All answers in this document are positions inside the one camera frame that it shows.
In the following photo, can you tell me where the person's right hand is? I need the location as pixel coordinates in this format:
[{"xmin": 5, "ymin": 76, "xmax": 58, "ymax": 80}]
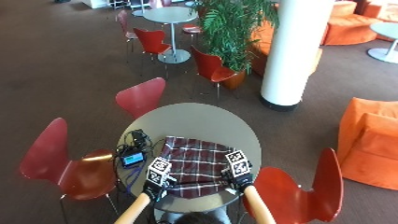
[{"xmin": 219, "ymin": 167, "xmax": 255, "ymax": 191}]

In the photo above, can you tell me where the person's left hand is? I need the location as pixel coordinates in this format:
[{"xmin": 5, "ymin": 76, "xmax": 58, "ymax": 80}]
[{"xmin": 142, "ymin": 175, "xmax": 179, "ymax": 203}]

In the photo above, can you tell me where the red plaid cloth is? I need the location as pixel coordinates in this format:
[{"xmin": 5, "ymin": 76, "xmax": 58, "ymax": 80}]
[{"xmin": 159, "ymin": 135, "xmax": 238, "ymax": 200}]

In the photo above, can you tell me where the white marker cube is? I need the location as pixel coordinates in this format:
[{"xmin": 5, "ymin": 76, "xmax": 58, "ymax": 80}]
[
  {"xmin": 223, "ymin": 149, "xmax": 254, "ymax": 178},
  {"xmin": 145, "ymin": 156, "xmax": 174, "ymax": 185}
]

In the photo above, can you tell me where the black device with blue screen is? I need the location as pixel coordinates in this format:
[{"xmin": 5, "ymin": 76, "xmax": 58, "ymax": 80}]
[{"xmin": 119, "ymin": 150, "xmax": 146, "ymax": 169}]

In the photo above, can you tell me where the red wooden chair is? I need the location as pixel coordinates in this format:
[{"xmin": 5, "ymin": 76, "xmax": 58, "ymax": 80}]
[
  {"xmin": 181, "ymin": 23, "xmax": 203, "ymax": 45},
  {"xmin": 18, "ymin": 117, "xmax": 122, "ymax": 223},
  {"xmin": 240, "ymin": 147, "xmax": 346, "ymax": 224},
  {"xmin": 115, "ymin": 9, "xmax": 139, "ymax": 52},
  {"xmin": 114, "ymin": 77, "xmax": 167, "ymax": 121},
  {"xmin": 189, "ymin": 45, "xmax": 238, "ymax": 100},
  {"xmin": 131, "ymin": 27, "xmax": 173, "ymax": 64}
]

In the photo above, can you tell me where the orange plant pot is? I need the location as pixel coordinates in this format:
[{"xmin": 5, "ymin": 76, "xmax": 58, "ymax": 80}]
[{"xmin": 218, "ymin": 69, "xmax": 248, "ymax": 91}]

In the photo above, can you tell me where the orange upholstered armchair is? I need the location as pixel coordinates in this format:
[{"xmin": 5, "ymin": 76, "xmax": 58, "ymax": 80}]
[{"xmin": 335, "ymin": 96, "xmax": 398, "ymax": 191}]

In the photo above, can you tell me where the orange upholstered bench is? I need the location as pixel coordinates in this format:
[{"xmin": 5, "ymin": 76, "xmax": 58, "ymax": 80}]
[{"xmin": 247, "ymin": 21, "xmax": 324, "ymax": 77}]

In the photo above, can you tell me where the white round column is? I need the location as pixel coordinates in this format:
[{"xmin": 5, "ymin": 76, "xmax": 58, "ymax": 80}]
[{"xmin": 258, "ymin": 0, "xmax": 335, "ymax": 113}]

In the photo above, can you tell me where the green palm plant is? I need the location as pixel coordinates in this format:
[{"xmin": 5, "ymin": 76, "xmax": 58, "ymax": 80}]
[{"xmin": 193, "ymin": 0, "xmax": 279, "ymax": 73}]

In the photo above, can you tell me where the orange round sofa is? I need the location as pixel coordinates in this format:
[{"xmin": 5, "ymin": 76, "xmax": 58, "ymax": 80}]
[{"xmin": 319, "ymin": 0, "xmax": 398, "ymax": 47}]

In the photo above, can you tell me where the blue lanyard strap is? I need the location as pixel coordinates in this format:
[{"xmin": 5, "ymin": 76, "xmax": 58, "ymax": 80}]
[{"xmin": 123, "ymin": 167, "xmax": 146, "ymax": 193}]

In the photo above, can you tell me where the bundle of black cables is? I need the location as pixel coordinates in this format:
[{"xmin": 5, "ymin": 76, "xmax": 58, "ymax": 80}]
[{"xmin": 113, "ymin": 128, "xmax": 155, "ymax": 157}]

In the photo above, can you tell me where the round grey pedestal table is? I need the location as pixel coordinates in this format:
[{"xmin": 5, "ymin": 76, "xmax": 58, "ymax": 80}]
[{"xmin": 142, "ymin": 6, "xmax": 199, "ymax": 65}]

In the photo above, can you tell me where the white round pedestal table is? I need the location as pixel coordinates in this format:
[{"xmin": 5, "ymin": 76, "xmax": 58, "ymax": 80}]
[{"xmin": 366, "ymin": 21, "xmax": 398, "ymax": 65}]

